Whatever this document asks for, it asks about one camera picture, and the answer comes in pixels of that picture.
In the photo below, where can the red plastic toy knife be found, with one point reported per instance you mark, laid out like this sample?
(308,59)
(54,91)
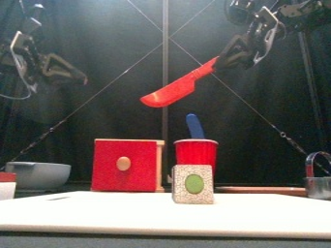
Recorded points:
(176,88)

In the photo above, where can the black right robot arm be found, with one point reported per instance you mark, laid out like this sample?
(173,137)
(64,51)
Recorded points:
(297,13)

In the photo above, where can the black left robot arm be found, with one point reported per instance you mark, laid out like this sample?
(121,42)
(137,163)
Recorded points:
(18,19)

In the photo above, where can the pink rectangular plate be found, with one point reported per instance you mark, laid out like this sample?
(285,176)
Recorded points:
(263,190)

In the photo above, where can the toy sushi roll green centre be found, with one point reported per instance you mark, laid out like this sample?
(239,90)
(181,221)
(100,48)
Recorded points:
(193,184)

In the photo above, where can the white cutting board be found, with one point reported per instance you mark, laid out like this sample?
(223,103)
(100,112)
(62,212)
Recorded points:
(162,213)

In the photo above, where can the blue plastic toy utensil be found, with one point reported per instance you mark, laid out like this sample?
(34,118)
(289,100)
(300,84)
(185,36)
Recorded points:
(195,126)

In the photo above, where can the red plastic cup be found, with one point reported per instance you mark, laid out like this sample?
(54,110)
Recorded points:
(196,154)

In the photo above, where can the wooden box with red front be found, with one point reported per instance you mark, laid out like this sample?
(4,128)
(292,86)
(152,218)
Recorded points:
(124,165)

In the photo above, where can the grey bowl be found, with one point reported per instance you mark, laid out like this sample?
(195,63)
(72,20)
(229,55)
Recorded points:
(38,175)

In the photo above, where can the red and white container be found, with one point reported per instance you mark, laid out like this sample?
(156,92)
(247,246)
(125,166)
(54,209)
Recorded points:
(6,185)

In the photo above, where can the metal measuring cup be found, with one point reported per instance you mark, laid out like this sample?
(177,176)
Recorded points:
(317,180)

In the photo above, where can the dark slanted frame pole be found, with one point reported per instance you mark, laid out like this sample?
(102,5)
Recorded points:
(311,97)

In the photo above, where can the grey vertical frame pole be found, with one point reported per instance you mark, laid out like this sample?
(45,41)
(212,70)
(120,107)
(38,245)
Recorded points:
(165,122)

